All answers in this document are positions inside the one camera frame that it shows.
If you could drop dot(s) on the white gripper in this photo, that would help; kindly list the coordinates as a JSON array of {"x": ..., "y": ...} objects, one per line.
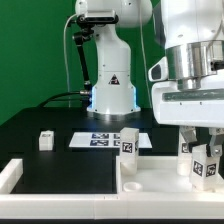
[{"x": 203, "y": 107}]

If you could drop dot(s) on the white square tabletop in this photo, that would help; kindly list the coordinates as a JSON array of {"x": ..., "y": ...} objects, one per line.
[{"x": 155, "y": 174}]

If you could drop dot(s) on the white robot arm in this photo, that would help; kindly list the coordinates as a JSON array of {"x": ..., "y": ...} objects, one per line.
[{"x": 188, "y": 82}]

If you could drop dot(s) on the white U-shaped obstacle fence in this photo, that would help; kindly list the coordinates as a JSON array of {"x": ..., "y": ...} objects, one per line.
[{"x": 205, "y": 205}]

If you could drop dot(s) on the white sheet with AprilTags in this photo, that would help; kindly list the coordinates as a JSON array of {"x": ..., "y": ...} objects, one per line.
[{"x": 95, "y": 139}]

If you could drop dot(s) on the grey camera on mount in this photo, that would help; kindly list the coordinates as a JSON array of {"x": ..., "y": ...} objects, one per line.
[{"x": 99, "y": 17}]

